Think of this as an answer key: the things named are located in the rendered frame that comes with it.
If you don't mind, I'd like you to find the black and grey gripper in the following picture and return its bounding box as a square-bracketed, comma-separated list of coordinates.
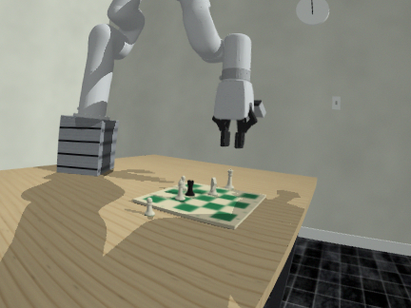
[212, 79, 258, 148]

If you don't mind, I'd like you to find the black rook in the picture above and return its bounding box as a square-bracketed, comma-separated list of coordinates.
[186, 180, 195, 197]

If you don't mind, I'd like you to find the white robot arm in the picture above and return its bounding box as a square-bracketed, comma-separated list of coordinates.
[73, 0, 251, 120]

